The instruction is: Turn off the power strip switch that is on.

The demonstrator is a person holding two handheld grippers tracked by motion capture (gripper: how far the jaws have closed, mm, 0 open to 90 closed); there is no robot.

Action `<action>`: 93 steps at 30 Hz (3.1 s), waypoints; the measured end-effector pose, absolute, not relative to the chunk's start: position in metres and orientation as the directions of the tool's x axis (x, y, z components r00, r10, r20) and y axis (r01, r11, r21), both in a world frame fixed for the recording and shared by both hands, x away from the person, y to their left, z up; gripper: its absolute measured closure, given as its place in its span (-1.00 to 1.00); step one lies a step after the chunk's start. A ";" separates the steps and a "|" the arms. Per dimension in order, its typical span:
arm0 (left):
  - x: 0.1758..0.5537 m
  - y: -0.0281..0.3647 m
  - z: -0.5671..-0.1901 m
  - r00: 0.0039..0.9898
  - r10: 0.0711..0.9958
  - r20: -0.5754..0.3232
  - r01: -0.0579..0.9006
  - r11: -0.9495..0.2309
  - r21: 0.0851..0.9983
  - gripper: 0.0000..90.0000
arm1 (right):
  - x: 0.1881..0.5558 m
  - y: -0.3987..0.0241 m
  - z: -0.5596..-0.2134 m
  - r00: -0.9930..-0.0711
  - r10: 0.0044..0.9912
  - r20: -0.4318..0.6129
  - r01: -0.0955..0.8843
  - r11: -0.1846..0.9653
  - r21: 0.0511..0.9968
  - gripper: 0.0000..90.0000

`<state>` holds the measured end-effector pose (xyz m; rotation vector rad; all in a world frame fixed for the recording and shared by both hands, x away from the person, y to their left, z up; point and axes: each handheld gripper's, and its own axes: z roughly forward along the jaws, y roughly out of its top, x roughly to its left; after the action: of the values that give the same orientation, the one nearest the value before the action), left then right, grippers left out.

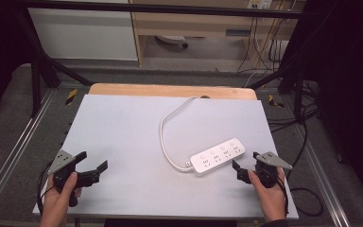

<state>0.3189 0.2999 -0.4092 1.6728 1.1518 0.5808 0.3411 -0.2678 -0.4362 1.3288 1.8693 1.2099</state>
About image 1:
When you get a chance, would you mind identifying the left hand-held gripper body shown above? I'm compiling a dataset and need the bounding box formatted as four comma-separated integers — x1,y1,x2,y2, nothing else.
46,149,101,208

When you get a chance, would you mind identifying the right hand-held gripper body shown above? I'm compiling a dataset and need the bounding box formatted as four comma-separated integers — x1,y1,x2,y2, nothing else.
236,151,294,189

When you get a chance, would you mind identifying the person's left hand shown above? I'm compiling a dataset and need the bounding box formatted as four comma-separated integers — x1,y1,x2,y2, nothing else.
40,171,83,219

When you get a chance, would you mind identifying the person's right hand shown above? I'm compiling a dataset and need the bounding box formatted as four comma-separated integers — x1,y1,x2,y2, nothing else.
248,166,287,223

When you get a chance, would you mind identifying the yellow black tape strip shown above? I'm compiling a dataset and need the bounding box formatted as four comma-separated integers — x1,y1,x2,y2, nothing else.
64,88,78,106
268,94,285,109

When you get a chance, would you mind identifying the wooden table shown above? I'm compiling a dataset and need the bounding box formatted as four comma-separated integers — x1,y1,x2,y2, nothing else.
88,82,258,101

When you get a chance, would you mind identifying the black curtain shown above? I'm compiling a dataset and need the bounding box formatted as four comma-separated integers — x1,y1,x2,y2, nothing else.
287,0,363,206
0,0,36,127

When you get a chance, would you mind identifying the white cabinet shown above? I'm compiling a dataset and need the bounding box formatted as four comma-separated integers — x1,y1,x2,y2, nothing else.
27,8,139,61

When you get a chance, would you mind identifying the white floor power strip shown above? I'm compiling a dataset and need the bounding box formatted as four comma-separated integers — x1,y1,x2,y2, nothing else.
155,34,190,49

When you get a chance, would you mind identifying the light wooden desk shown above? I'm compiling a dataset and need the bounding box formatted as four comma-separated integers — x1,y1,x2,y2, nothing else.
129,0,301,68

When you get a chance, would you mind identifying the black metal crossbar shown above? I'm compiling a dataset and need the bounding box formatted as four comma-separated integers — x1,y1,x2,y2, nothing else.
20,0,304,20

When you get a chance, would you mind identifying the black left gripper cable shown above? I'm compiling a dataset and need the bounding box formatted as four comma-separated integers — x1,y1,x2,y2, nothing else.
36,161,59,216

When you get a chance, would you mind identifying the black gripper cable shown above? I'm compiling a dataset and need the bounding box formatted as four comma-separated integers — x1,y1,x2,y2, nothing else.
36,161,59,216
276,121,324,218

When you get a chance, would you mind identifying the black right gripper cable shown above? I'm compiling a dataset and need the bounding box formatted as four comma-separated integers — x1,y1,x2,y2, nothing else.
276,121,324,218

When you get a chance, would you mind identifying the aluminium floor rail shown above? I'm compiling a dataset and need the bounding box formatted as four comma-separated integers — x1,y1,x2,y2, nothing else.
0,89,57,218
291,122,352,227

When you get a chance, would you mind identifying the white power strip cable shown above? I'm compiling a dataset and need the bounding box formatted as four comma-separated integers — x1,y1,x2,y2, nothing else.
159,96,199,174

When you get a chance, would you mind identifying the black metal frame stand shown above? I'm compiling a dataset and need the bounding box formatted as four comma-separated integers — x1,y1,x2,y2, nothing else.
248,46,307,122
14,6,94,118

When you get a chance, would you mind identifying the bundle of hanging cables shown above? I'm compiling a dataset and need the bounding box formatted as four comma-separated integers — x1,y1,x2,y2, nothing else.
236,9,289,88

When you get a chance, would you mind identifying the white wall socket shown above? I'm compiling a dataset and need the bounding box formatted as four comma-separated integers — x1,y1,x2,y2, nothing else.
246,0,274,10

